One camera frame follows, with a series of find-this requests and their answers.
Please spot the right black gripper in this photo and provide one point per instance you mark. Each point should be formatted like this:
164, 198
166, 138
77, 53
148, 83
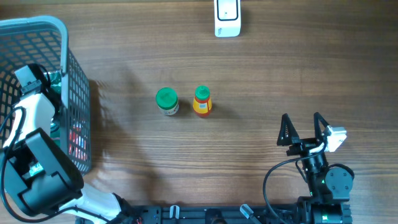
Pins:
302, 145

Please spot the red sauce bottle green cap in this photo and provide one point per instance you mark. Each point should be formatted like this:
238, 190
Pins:
202, 103

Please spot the green lid spice jar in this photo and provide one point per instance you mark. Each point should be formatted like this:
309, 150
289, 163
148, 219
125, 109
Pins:
167, 101

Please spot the green 3M gloves packet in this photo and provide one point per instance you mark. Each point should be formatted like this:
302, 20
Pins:
54, 81

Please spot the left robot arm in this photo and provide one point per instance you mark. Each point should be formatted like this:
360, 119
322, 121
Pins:
38, 180

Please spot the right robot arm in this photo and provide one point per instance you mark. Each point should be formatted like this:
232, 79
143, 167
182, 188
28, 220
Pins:
329, 184

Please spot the grey plastic mesh basket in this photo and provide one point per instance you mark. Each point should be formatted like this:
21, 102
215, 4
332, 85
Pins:
44, 40

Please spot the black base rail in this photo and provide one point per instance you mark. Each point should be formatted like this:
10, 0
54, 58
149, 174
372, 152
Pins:
289, 213

